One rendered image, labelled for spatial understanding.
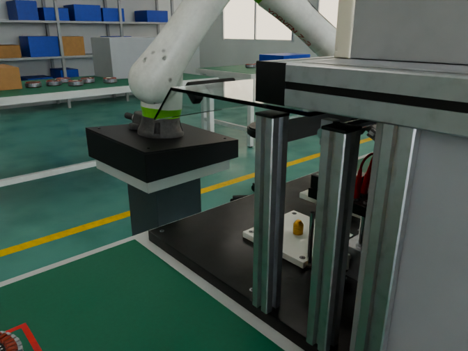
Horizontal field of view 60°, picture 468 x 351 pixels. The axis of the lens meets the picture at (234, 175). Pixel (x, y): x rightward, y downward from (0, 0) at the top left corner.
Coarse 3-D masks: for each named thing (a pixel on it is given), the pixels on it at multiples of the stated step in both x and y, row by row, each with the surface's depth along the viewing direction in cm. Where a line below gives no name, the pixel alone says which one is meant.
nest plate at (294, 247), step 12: (288, 216) 85; (300, 216) 85; (252, 228) 79; (288, 228) 79; (252, 240) 77; (288, 240) 75; (300, 240) 75; (288, 252) 71; (300, 252) 71; (312, 252) 71; (300, 264) 68
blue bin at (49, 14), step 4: (40, 8) 585; (44, 8) 579; (48, 8) 583; (52, 8) 587; (60, 8) 594; (64, 8) 598; (40, 12) 588; (44, 12) 580; (48, 12) 584; (52, 12) 588; (60, 12) 595; (64, 12) 599; (40, 16) 591; (44, 16) 582; (48, 16) 585; (52, 16) 589; (60, 16) 596; (64, 16) 600; (68, 16) 604; (48, 20) 587; (52, 20) 591; (60, 20) 598; (64, 20) 602; (68, 20) 606
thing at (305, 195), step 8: (312, 176) 68; (312, 184) 68; (304, 192) 71; (312, 192) 68; (312, 200) 69; (360, 200) 63; (352, 208) 63; (360, 208) 62; (360, 224) 63; (360, 232) 63; (360, 240) 64
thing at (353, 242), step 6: (354, 240) 66; (354, 246) 65; (348, 252) 65; (354, 252) 64; (360, 252) 63; (354, 258) 64; (360, 258) 63; (354, 264) 64; (348, 270) 66; (354, 270) 65; (354, 276) 65
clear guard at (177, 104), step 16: (240, 80) 71; (176, 96) 65; (192, 96) 67; (208, 96) 56; (224, 96) 54; (240, 96) 54; (160, 112) 67; (176, 112) 69; (192, 112) 72; (288, 112) 46; (304, 112) 44; (320, 112) 45
